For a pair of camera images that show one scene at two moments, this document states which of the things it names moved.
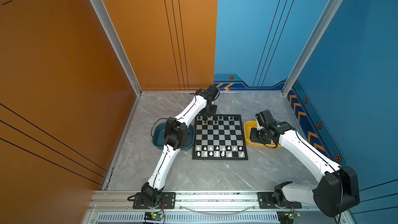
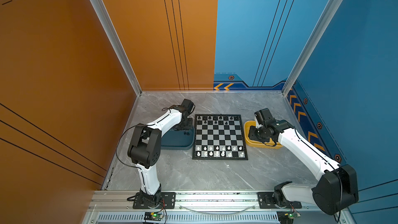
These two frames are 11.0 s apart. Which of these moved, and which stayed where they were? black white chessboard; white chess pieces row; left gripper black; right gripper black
Moved: left gripper black
Stayed: black white chessboard; right gripper black; white chess pieces row
